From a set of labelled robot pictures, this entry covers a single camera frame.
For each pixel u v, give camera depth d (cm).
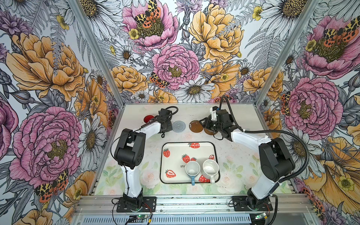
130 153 52
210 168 85
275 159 48
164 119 79
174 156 92
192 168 84
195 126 106
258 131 58
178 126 107
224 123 73
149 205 73
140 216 71
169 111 86
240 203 74
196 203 76
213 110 85
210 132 104
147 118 103
